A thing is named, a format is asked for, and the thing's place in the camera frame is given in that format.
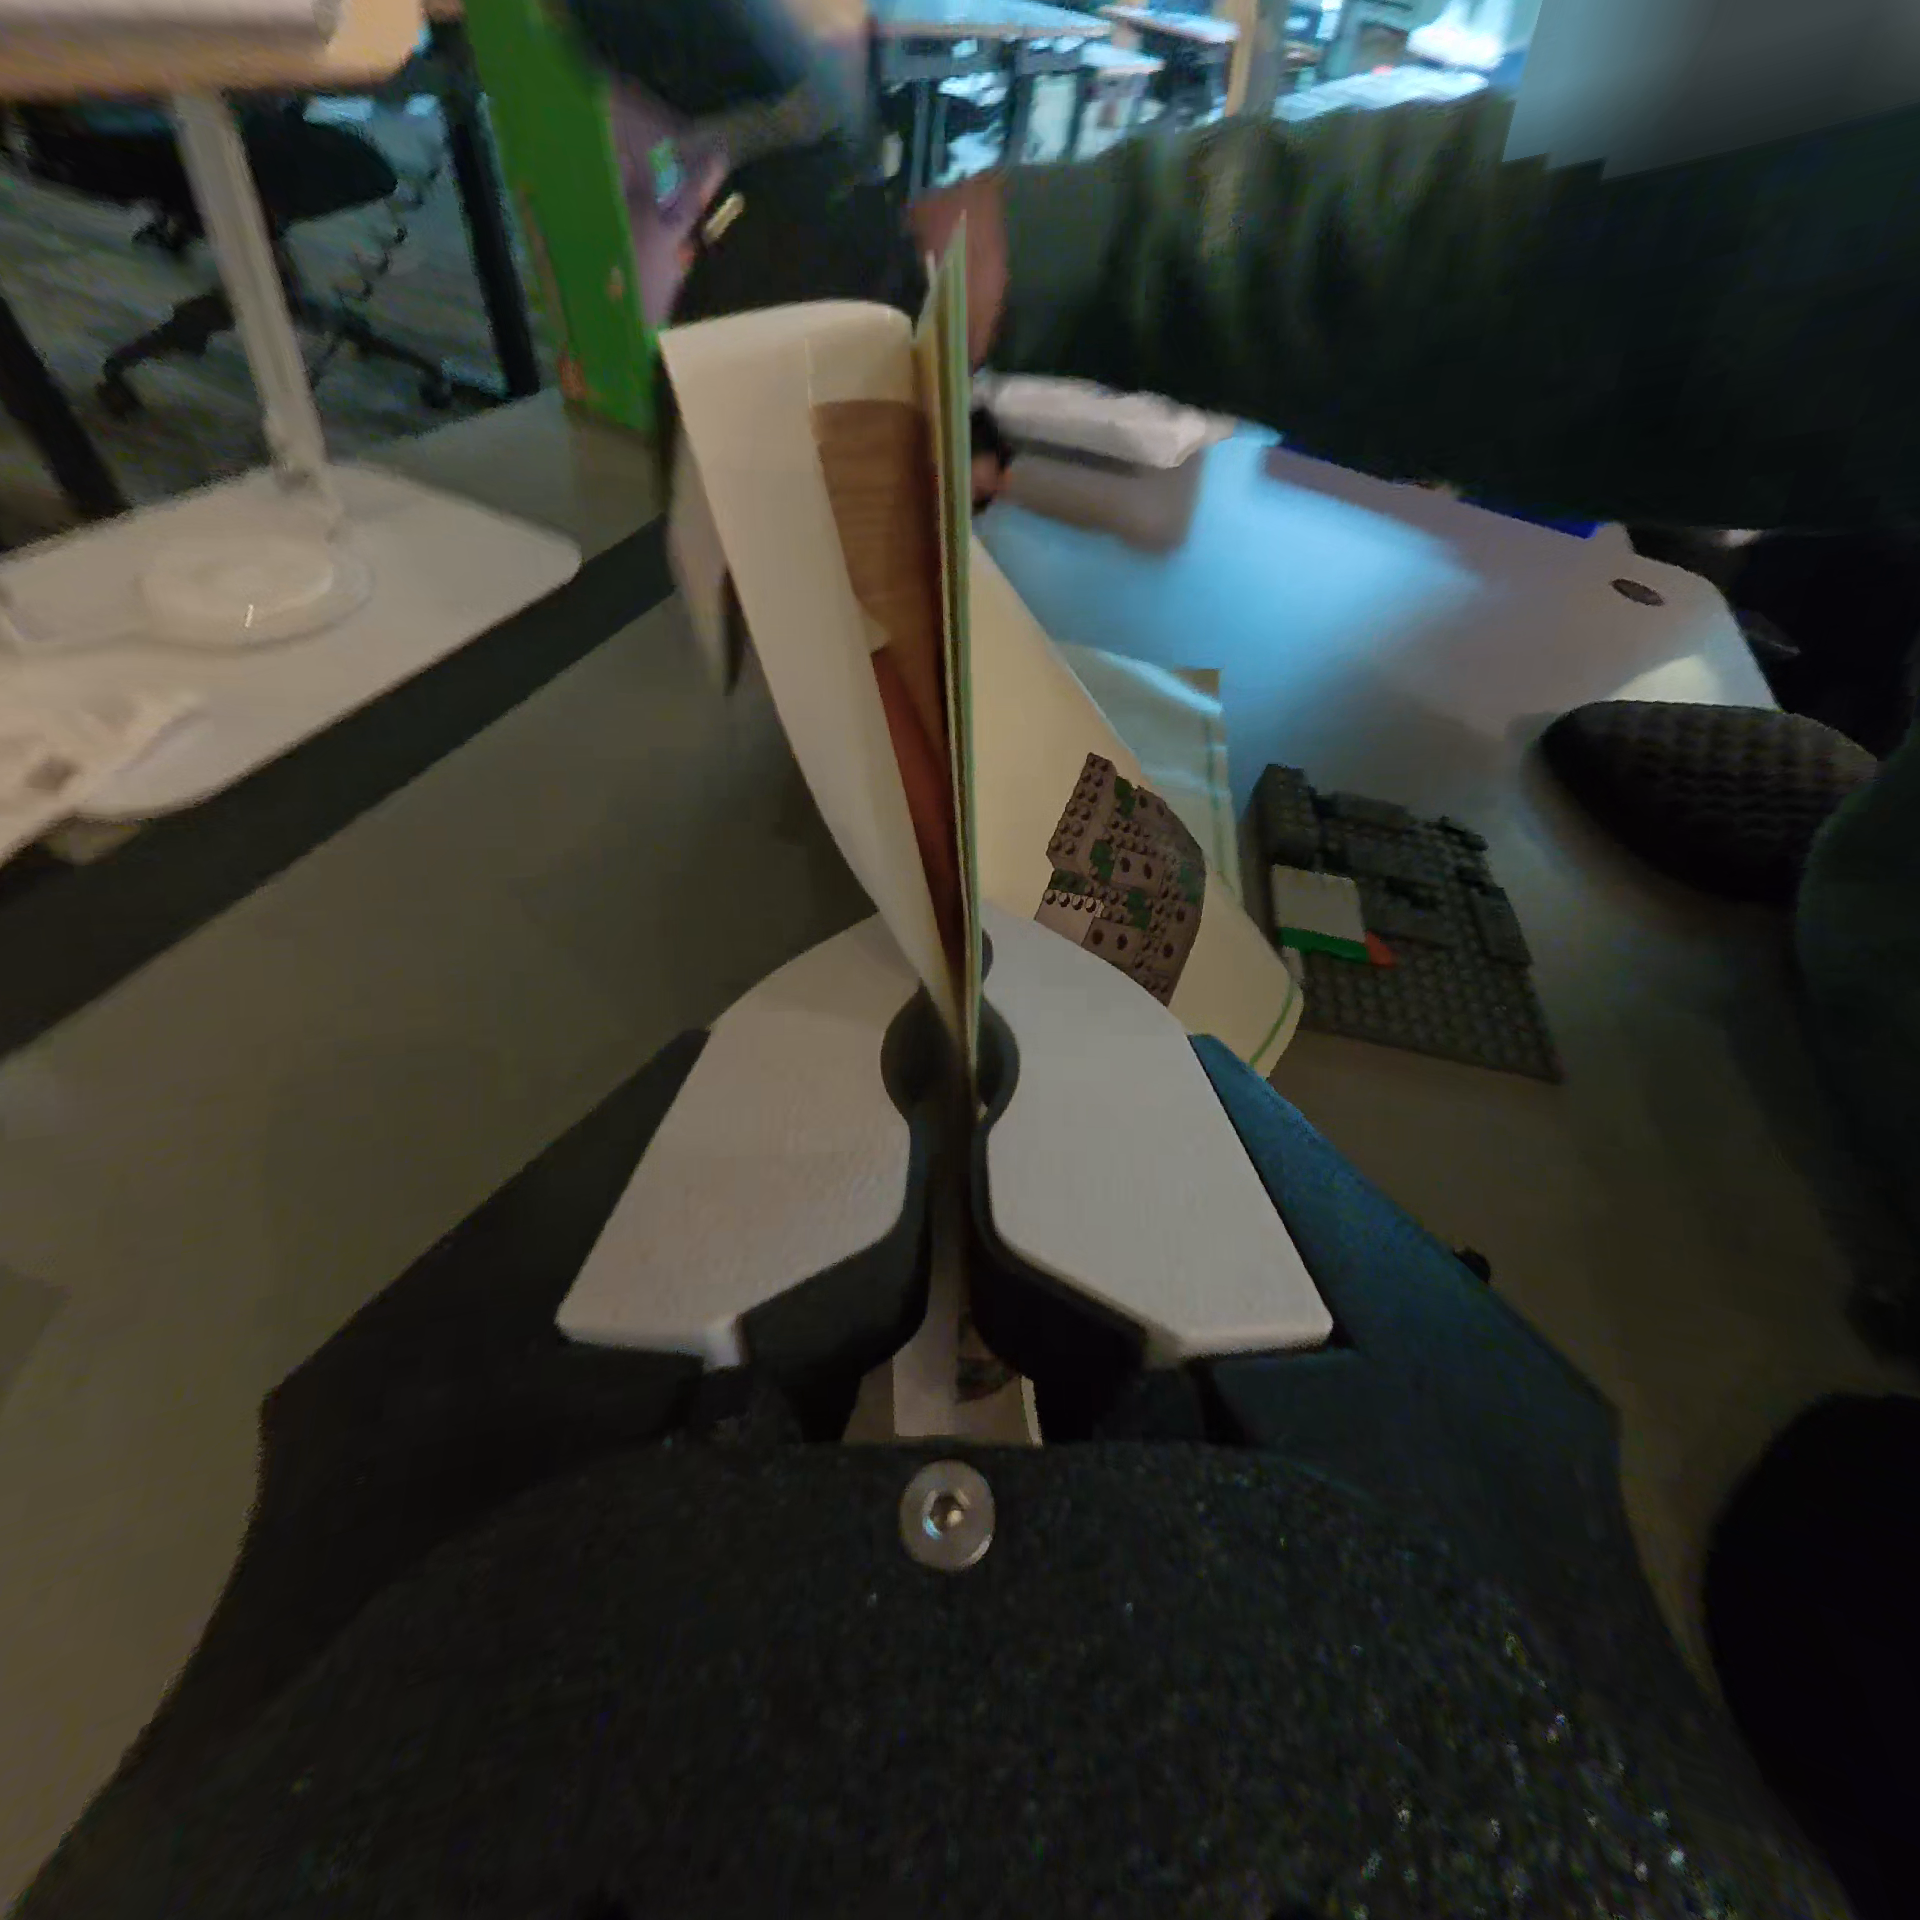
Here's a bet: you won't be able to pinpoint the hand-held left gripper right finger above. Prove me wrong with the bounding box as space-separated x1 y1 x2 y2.
972 900 1338 1361

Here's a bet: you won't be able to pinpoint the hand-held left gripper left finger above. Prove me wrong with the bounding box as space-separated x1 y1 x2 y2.
554 914 962 1372

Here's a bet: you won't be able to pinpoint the brick building instruction booklet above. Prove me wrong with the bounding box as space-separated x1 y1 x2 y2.
656 251 1305 1446

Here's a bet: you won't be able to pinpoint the person's right forearm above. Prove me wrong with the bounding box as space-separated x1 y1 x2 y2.
966 101 1920 540

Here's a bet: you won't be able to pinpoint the grey desk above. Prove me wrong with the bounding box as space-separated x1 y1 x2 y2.
0 382 1920 1891

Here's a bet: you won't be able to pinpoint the white desk lamp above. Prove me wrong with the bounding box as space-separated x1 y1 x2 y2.
0 86 589 823

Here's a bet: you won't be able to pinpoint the person's right hand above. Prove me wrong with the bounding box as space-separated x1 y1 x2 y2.
914 173 1011 377

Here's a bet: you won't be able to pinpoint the green cardboard box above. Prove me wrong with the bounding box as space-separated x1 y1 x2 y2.
463 0 673 438

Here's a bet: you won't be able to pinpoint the background office desks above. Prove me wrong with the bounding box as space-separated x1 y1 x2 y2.
867 0 1250 169

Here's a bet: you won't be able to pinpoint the grey toy brick baseplate build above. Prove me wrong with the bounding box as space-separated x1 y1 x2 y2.
1243 761 1567 1086

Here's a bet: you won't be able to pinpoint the black office chair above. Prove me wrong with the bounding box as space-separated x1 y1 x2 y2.
27 92 457 425

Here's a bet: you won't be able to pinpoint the person's dark clothing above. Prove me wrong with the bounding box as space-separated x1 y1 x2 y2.
1793 733 1920 1351

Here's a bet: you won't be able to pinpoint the white crumpled cloth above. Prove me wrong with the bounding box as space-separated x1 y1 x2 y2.
0 673 217 869

